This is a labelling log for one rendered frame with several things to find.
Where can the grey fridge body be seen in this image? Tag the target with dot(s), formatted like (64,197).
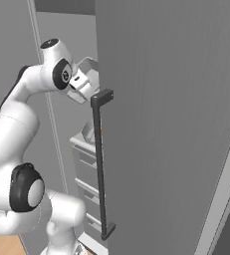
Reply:
(63,33)

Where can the grey container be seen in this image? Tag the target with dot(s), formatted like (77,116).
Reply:
(88,132)

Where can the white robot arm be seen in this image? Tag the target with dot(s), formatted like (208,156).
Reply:
(10,132)

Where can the grey freezer door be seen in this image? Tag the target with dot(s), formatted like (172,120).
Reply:
(166,109)

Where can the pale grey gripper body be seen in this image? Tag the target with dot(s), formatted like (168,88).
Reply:
(94,77)

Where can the pale grey cabinet panel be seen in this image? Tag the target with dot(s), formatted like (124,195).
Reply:
(224,172)

